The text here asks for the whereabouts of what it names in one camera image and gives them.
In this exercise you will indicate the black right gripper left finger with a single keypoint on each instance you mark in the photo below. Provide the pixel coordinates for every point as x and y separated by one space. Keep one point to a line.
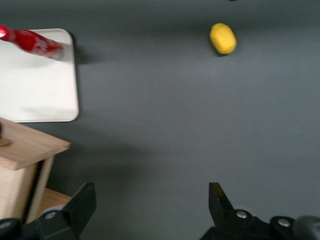
80 210

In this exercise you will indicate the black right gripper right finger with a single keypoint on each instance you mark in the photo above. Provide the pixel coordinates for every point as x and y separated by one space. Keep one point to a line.
225 217

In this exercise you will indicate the wooden shelf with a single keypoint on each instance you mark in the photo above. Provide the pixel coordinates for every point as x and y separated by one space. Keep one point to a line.
32 145

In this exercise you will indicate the wooden drawer cabinet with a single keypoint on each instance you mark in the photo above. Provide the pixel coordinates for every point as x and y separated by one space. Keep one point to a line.
53 200

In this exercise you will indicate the white rectangular tray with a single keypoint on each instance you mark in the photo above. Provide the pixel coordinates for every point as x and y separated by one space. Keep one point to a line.
37 85

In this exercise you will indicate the red soda bottle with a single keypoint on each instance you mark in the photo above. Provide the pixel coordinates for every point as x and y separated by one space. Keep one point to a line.
32 43

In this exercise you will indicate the yellow lemon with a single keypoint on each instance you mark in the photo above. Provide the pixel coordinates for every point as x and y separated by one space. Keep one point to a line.
223 38

